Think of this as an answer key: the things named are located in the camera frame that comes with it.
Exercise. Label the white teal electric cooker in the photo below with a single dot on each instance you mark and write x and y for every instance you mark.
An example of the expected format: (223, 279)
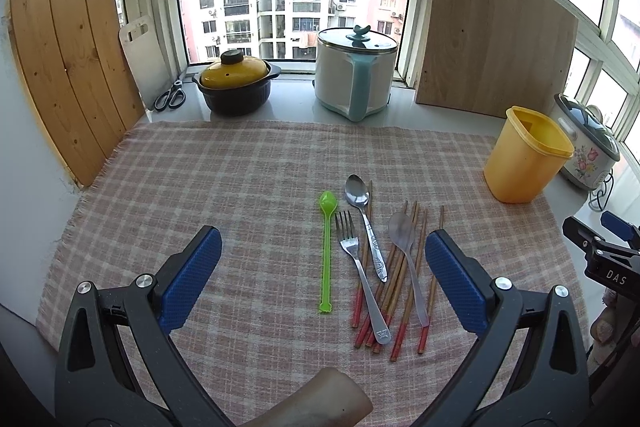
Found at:
(355, 69)

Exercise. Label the metal fork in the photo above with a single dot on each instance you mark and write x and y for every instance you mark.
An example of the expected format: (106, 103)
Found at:
(349, 242)

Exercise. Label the yellow plastic utensil container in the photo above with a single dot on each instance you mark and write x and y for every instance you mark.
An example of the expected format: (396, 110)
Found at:
(530, 150)

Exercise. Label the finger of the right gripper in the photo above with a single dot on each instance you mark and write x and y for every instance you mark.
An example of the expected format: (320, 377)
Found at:
(582, 236)
(624, 230)

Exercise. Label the pine plank board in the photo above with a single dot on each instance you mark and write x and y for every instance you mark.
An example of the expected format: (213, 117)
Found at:
(77, 76)

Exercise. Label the green plastic spoon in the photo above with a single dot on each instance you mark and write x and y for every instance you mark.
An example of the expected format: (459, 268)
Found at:
(328, 205)

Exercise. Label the translucent plastic spoon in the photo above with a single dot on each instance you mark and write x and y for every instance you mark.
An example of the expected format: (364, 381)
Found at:
(402, 232)

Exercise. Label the floral white rice cooker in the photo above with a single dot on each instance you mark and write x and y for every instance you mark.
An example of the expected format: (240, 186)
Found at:
(595, 149)

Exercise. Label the black scissors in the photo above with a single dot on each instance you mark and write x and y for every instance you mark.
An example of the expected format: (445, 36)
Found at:
(171, 99)

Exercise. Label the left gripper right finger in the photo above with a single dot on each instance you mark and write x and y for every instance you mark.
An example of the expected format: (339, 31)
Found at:
(549, 383)

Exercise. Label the pink plaid tablecloth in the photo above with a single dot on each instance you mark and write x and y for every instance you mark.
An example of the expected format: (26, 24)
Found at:
(256, 333)

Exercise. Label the wooden chopstick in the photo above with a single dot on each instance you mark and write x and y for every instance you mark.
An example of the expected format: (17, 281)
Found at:
(431, 295)
(357, 195)
(383, 294)
(409, 303)
(393, 288)
(400, 282)

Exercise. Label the left hand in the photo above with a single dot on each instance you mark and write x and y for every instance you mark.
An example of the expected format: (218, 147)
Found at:
(330, 398)

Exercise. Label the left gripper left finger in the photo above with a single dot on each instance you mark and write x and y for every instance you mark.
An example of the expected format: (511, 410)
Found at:
(95, 384)

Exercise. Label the black pot yellow lid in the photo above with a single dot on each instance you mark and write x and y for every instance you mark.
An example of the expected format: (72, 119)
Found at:
(235, 84)

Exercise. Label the right hand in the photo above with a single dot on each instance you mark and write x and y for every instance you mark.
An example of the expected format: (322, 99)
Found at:
(608, 330)

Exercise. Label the metal spoon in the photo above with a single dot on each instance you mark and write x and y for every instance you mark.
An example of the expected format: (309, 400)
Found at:
(376, 254)

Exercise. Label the white cutting board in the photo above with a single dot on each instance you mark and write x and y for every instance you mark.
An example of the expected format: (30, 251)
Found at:
(146, 62)

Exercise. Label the light wooden board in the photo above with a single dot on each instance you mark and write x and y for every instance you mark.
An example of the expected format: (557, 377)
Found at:
(484, 56)

